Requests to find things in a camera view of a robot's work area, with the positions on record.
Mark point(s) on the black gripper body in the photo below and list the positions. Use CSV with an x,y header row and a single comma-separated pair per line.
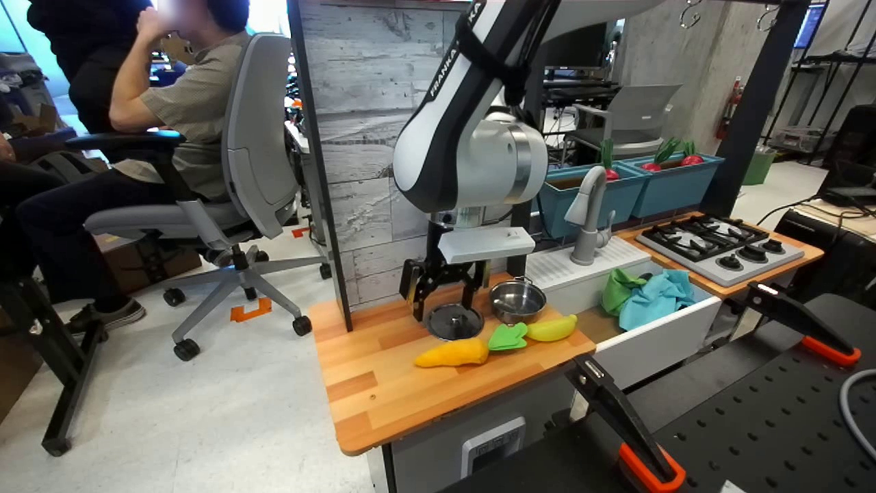
x,y
442,272

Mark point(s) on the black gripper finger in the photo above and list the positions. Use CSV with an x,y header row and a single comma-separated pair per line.
x,y
421,301
472,293

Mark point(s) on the silver pot lid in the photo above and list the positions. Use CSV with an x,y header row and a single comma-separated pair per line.
x,y
451,320

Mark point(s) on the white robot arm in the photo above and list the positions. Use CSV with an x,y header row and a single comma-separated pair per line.
x,y
473,153

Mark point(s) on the green plush toy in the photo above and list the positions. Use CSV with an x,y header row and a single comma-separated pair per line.
x,y
507,336

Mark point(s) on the orange plush carrot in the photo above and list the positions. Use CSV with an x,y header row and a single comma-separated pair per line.
x,y
451,353

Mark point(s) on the yellow plush toy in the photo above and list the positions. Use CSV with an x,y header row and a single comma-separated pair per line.
x,y
551,328

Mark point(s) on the blue plastic bin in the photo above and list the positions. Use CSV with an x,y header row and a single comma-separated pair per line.
x,y
680,187
560,208

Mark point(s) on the white cabinet drawer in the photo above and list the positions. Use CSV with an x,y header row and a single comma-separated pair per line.
x,y
473,438

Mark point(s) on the green cloth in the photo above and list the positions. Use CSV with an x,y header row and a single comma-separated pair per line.
x,y
616,290

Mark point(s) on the grey toy faucet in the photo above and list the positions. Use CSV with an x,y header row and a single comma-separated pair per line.
x,y
592,206

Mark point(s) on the orange floor marker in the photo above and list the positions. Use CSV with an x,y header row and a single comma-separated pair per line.
x,y
250,312

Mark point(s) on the blue cloth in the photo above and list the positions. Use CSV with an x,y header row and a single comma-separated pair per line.
x,y
658,295

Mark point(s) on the white toy sink unit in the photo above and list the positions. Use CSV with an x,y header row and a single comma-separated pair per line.
x,y
658,342

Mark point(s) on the whitewashed wood backsplash panel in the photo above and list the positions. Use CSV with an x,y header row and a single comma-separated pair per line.
x,y
365,90

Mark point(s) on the grey office chair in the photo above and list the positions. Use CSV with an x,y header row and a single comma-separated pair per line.
x,y
256,136

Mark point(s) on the green toy vegetable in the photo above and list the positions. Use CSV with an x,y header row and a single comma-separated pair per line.
x,y
672,150

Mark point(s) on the toy stove top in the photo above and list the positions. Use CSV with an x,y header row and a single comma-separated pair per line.
x,y
721,250

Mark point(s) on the seated person tan shirt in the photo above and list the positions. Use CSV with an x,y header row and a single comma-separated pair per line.
x,y
195,109

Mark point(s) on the green waste bin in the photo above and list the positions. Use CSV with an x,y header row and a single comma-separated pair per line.
x,y
759,165

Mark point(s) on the red fire extinguisher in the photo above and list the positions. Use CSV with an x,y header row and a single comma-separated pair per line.
x,y
728,109

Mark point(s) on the black perforated board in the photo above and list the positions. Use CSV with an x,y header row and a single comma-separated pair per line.
x,y
776,427

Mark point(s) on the black office chair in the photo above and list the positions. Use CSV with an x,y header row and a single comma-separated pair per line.
x,y
852,153

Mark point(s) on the person in dark clothes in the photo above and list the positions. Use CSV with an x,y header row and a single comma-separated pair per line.
x,y
86,45

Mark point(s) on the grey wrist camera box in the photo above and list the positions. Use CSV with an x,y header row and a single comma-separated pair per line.
x,y
486,245

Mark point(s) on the black desk frame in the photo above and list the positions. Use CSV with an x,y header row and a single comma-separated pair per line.
x,y
54,364

